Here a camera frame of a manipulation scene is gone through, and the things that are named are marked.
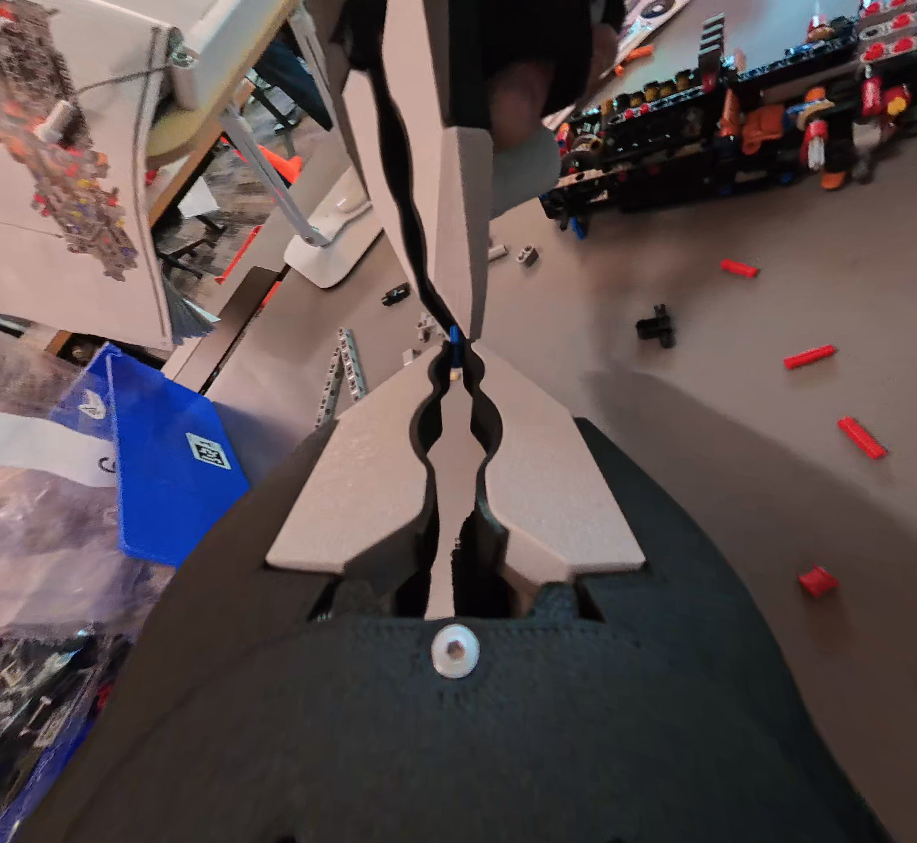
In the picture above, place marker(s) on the white metal book stand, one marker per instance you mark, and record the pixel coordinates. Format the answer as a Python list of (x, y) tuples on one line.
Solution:
[(333, 256)]

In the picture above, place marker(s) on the small grey two-hole lego connector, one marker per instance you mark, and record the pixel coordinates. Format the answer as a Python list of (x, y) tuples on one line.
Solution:
[(528, 254)]

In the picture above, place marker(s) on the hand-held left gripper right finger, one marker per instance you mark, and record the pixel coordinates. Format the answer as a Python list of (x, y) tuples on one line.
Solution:
[(559, 492)]

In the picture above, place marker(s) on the clear bags of lego parts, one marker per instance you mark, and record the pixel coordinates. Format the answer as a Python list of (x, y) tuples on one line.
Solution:
[(57, 607)]

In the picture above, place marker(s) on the black lego connector blue pin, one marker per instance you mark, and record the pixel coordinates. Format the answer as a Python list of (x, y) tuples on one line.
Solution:
[(396, 295)]

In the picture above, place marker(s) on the red lego pin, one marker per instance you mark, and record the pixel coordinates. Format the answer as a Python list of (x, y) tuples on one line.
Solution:
[(809, 356), (862, 437), (738, 268)]

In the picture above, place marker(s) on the lego instruction booklet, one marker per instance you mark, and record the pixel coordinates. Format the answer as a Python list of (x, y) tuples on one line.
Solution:
[(86, 213)]

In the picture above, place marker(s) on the orange lego pin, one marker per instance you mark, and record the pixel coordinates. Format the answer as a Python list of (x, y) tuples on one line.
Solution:
[(634, 55)]

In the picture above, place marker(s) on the grey H-shaped lego connector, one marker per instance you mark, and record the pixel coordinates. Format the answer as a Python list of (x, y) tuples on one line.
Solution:
[(428, 327)]

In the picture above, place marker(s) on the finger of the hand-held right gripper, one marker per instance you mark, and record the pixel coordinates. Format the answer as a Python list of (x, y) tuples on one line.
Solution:
[(412, 141), (465, 227)]

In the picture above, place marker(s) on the lego sticker sheet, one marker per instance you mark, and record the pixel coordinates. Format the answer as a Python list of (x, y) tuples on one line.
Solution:
[(655, 9)]

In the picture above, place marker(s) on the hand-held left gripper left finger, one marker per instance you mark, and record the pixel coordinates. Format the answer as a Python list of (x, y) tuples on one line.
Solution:
[(358, 485)]

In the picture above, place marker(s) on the grey lego beam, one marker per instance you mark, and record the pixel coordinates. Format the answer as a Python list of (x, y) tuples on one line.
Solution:
[(353, 370), (331, 385)]

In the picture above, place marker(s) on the partly built lego vehicle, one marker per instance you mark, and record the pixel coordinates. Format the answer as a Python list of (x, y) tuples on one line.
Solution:
[(680, 134)]

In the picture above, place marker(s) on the orange plastic object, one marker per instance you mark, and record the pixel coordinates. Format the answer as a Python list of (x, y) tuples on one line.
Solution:
[(281, 166)]

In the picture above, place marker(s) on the blue storage bin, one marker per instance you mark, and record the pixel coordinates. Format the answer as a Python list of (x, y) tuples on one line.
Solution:
[(165, 499)]

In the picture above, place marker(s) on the red lego bush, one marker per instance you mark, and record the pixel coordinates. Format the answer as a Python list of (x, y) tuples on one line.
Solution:
[(817, 580)]

